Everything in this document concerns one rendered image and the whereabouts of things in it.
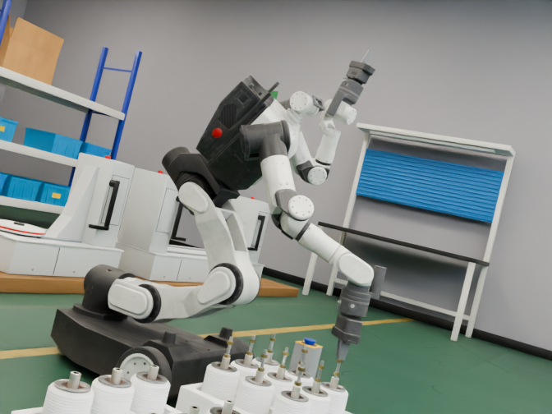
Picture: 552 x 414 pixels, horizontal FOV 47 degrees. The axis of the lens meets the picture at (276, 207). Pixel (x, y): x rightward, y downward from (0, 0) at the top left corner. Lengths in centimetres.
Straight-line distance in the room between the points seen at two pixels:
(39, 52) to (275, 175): 526
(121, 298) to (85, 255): 154
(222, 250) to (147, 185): 235
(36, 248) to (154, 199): 108
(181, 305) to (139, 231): 225
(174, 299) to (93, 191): 188
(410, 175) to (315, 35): 217
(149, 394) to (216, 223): 82
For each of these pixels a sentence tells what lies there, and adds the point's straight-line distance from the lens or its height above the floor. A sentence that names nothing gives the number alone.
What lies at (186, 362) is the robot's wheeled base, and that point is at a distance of 217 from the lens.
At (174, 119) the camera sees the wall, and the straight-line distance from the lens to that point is 874.
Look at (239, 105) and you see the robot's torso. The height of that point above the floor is 103.
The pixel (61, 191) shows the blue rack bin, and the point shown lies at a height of 41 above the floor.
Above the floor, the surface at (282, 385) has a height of 24.
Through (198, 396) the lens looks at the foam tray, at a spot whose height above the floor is 17.
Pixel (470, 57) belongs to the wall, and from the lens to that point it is 726.
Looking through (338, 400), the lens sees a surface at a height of 23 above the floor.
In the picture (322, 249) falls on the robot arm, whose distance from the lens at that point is 188.
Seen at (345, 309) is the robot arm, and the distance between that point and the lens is 189.
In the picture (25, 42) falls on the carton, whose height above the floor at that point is 177.
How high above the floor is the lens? 70
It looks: 1 degrees up
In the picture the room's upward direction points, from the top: 14 degrees clockwise
